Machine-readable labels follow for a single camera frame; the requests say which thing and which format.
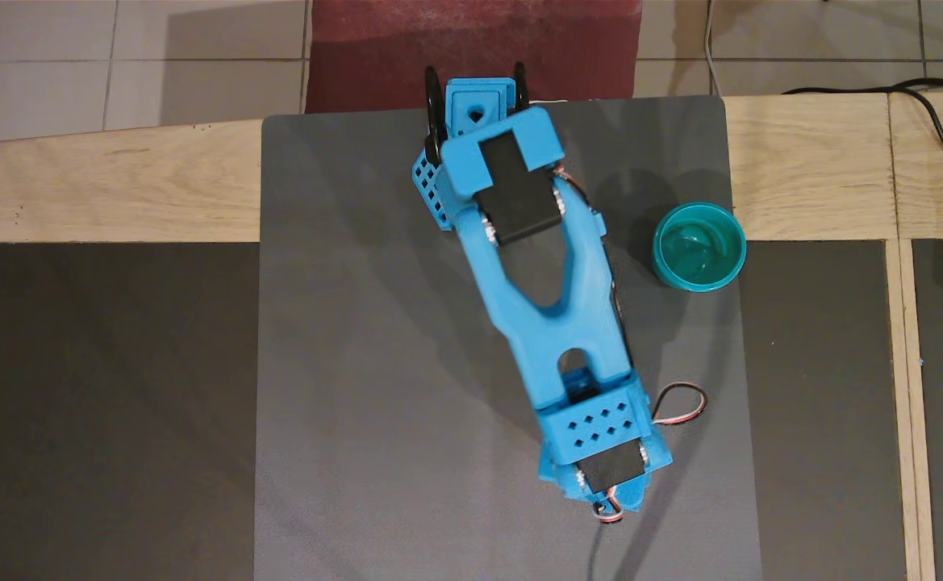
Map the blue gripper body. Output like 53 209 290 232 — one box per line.
537 436 674 514

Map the green plastic cup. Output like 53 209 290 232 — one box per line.
651 201 748 294

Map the dark grey table mat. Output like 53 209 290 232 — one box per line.
253 94 763 581

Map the dark red chair cloth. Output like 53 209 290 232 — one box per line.
305 0 642 115

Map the red white servo wire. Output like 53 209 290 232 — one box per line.
650 382 708 427

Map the white cable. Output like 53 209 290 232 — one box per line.
703 0 721 97

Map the thin black cable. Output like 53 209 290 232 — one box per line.
783 77 943 122

